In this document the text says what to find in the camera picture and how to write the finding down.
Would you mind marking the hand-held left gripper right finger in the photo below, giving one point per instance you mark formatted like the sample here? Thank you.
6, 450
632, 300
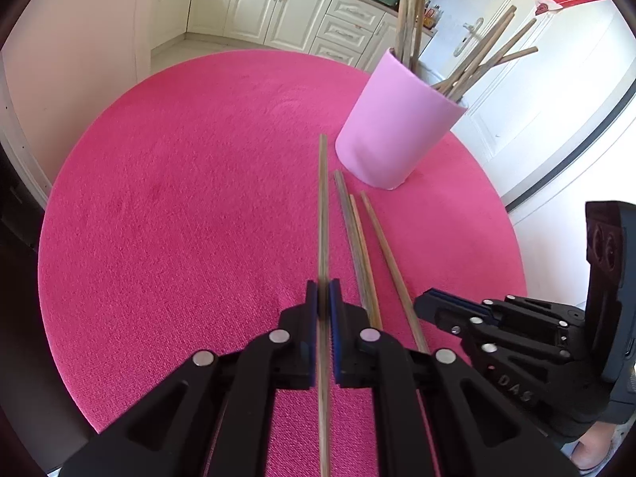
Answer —
334, 323

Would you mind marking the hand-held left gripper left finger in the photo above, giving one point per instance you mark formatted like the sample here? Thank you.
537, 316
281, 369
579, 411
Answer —
313, 318

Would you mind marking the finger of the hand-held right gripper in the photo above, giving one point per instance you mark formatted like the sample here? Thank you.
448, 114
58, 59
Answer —
447, 310

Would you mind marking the dark wooden chopstick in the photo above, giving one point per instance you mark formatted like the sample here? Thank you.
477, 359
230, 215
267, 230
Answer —
323, 208
350, 228

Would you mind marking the pink cup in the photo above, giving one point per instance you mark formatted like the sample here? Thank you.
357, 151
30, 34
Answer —
397, 124

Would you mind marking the group of wooden chopsticks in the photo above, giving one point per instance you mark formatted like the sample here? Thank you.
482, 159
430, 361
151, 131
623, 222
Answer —
410, 10

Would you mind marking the person's right hand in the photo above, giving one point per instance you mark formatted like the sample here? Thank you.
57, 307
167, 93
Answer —
598, 449

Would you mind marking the light wooden chopstick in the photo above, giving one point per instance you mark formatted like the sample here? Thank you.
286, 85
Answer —
389, 258
363, 248

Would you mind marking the white door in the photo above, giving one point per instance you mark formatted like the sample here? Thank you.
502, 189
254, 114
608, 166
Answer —
546, 124

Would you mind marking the pink round tablecloth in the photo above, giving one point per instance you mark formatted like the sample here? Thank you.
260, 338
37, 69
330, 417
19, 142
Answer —
174, 208

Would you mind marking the orange sauce bottle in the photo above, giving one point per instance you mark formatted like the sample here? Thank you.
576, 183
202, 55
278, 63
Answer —
433, 14

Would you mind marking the cream base kitchen cabinets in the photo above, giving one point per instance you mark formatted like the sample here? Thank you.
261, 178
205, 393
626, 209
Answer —
278, 5

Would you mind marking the tall white cabinet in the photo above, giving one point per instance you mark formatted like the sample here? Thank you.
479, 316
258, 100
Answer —
74, 35

